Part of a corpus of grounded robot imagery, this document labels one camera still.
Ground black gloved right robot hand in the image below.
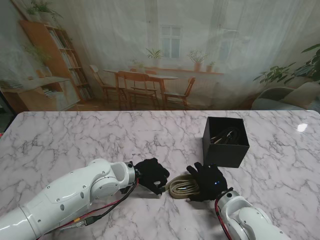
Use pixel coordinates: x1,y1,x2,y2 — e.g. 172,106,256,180
186,161,229,203

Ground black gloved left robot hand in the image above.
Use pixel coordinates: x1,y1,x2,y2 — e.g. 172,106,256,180
134,157,171,196

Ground beige woven belt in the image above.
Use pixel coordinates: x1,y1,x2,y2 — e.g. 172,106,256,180
159,174,202,200

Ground dark brown woven belt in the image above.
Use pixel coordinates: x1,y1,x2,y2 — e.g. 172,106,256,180
209,126,245,146

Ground black belt storage box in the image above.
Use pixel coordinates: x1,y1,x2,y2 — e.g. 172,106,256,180
202,116,250,169

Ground printed room backdrop cloth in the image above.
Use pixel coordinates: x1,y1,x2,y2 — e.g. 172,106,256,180
0,0,320,112

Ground right arm red black cables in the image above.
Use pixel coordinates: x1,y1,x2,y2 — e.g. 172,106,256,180
214,199,236,240

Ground arm red black cables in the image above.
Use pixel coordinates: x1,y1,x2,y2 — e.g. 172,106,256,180
214,199,236,240
44,179,140,236

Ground left arm red black cables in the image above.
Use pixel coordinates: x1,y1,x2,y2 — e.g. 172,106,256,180
44,179,140,236

